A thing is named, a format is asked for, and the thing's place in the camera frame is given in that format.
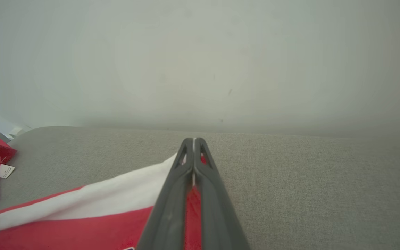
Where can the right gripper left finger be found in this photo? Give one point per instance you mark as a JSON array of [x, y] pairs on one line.
[[172, 208]]

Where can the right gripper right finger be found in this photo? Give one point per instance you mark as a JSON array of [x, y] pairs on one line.
[[214, 215]]

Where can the red shorts with white stripe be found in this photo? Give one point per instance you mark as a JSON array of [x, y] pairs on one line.
[[92, 215]]

